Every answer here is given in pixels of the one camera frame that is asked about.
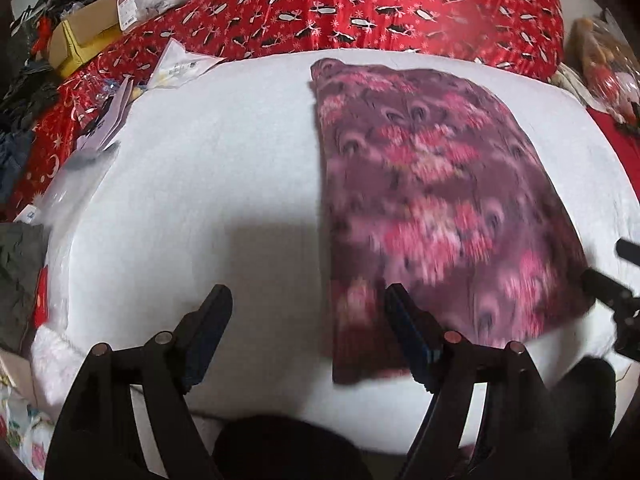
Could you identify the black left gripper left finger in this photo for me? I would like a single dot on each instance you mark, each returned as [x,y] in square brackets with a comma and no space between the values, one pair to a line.
[96,435]

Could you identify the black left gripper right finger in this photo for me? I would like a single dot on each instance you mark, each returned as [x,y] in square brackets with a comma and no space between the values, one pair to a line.
[490,416]

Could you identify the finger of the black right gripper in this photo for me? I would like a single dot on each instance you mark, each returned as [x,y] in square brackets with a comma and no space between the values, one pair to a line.
[605,289]

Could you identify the purple floral patterned cloth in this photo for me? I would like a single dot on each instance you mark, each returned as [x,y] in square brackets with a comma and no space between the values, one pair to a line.
[432,183]

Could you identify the pile of dark clothes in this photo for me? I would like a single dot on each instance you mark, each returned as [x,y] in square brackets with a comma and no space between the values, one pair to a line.
[28,81]

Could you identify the dark green cloth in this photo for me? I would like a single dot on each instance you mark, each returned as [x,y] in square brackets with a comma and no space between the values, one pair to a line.
[23,249]

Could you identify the clear bag with red items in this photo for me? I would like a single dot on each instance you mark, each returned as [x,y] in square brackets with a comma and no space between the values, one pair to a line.
[610,69]

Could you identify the white folding mat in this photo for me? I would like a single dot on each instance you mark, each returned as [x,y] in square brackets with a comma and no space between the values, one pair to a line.
[219,181]

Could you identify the red satin patterned blanket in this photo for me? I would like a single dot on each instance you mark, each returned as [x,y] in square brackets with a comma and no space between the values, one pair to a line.
[525,37]

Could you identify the red star patterned cloth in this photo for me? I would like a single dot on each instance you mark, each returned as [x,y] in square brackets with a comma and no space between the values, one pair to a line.
[81,101]

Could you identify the white paper packet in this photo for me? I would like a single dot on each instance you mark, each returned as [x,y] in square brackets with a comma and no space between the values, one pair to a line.
[177,66]

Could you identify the brown cardboard box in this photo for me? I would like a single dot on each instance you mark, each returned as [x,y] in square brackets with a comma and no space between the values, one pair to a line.
[82,36]

